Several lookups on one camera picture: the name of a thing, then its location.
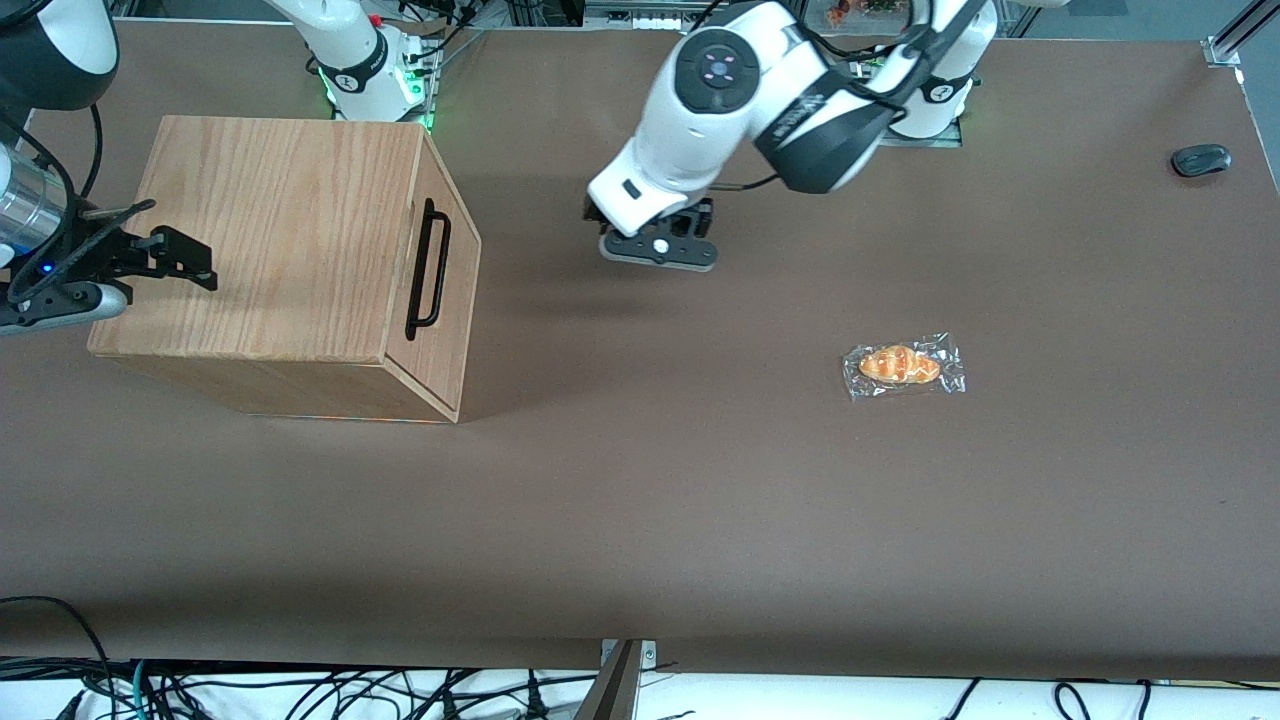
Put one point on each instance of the wooden drawer cabinet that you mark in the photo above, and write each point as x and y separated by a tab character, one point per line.
270	230

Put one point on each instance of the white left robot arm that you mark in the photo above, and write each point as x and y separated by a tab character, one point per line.
700	120

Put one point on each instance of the aluminium profile corner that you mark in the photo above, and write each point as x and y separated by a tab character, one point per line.
1222	50

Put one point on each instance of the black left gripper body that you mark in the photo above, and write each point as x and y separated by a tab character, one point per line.
693	216

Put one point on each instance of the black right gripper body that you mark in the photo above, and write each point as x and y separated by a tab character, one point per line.
93	256

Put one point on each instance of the black computer mouse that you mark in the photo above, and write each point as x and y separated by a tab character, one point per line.
1200	160

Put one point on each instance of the grey metal bracket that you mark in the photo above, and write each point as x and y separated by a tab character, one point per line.
615	690

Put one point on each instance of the croissant in clear wrapper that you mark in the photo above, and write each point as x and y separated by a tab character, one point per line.
900	365

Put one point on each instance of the table cover sheet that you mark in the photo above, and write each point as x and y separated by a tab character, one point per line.
700	500

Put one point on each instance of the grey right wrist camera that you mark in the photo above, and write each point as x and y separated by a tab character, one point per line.
70	303

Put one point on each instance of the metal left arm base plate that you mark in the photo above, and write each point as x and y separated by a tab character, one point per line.
945	142

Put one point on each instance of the light wooden cabinet door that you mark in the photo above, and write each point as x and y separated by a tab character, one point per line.
396	345

